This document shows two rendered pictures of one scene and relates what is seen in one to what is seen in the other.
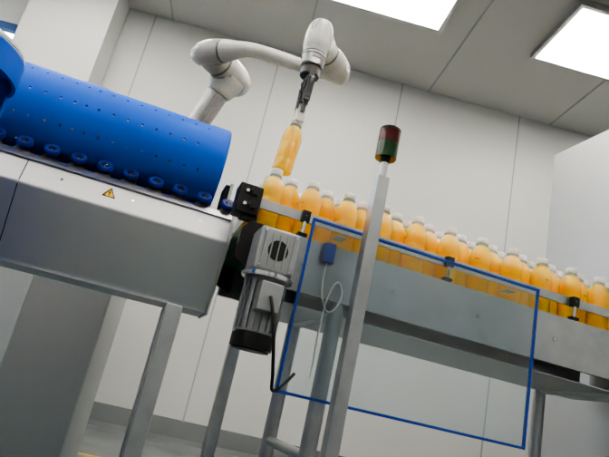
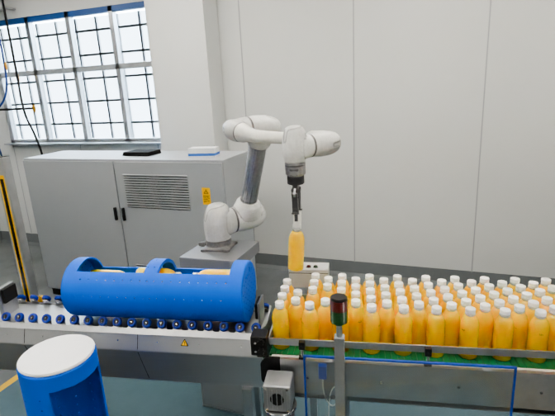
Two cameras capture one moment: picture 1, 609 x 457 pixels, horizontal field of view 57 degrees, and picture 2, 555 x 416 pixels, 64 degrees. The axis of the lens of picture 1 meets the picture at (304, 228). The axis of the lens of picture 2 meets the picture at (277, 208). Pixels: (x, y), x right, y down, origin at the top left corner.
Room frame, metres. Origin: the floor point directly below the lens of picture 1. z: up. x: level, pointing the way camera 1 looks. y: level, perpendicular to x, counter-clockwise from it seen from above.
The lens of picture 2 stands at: (0.12, -0.63, 2.00)
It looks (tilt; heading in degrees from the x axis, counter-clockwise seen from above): 15 degrees down; 25
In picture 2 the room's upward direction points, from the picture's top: 3 degrees counter-clockwise
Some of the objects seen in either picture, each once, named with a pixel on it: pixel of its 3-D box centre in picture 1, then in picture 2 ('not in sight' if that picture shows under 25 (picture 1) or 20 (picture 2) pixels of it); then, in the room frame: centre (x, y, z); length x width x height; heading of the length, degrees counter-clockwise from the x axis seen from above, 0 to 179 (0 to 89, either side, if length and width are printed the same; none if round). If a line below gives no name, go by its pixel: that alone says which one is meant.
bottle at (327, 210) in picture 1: (322, 223); (325, 323); (1.76, -0.05, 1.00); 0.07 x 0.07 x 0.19
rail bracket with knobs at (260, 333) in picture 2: (246, 204); (260, 342); (1.59, 0.18, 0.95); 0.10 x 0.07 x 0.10; 15
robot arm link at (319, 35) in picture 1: (320, 41); (296, 143); (1.88, 0.10, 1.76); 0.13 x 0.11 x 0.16; 147
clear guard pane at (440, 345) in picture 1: (420, 335); (404, 414); (1.67, -0.40, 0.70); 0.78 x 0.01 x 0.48; 105
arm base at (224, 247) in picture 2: not in sight; (215, 243); (2.27, 0.82, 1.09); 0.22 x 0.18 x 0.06; 102
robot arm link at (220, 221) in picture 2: not in sight; (218, 220); (2.29, 0.80, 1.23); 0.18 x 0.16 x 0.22; 147
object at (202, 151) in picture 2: not in sight; (203, 151); (3.31, 1.57, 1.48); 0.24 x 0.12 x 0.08; 103
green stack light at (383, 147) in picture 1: (386, 151); (339, 315); (1.52, -0.19, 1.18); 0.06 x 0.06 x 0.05
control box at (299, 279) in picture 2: not in sight; (309, 274); (2.10, 0.15, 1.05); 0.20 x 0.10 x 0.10; 105
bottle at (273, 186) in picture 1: (269, 203); (280, 325); (1.67, 0.12, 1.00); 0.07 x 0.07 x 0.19
